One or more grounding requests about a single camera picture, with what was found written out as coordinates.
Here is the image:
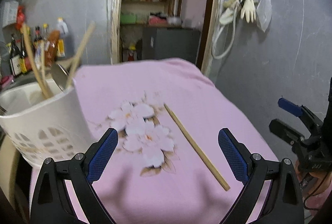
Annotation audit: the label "wooden chopstick diagonal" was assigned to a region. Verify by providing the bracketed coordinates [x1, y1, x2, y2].
[164, 103, 230, 191]

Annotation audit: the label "large steel spoon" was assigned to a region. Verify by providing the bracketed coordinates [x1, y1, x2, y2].
[51, 63, 69, 91]

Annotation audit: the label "wooden chopstick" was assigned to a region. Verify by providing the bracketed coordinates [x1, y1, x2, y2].
[20, 23, 54, 99]
[65, 21, 96, 89]

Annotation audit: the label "pale chopstick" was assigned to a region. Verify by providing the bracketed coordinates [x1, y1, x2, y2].
[40, 40, 47, 86]

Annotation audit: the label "person right hand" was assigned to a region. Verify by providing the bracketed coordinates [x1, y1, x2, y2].
[296, 171, 331, 198]

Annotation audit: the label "white plastic utensil holder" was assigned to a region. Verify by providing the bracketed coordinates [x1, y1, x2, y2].
[1, 79, 95, 168]

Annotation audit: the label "pink floral cloth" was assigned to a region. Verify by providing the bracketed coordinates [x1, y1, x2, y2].
[29, 57, 280, 224]

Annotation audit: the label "hanging mesh bag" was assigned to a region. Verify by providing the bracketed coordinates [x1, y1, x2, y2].
[256, 0, 272, 33]

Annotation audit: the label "rubber gloves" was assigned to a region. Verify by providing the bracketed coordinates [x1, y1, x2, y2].
[240, 0, 256, 23]

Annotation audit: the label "dark sauce bottle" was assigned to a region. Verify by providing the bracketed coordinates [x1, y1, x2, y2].
[10, 34, 22, 78]

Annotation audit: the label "orange spice bag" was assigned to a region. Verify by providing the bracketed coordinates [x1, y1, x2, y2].
[44, 30, 60, 66]

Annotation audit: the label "dark grey cabinet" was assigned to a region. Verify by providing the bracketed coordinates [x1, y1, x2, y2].
[142, 27, 200, 64]

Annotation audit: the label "red plastic bag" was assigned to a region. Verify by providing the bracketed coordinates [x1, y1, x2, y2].
[15, 5, 25, 30]

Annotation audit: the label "white box on wall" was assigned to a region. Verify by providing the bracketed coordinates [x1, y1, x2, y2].
[2, 1, 19, 28]

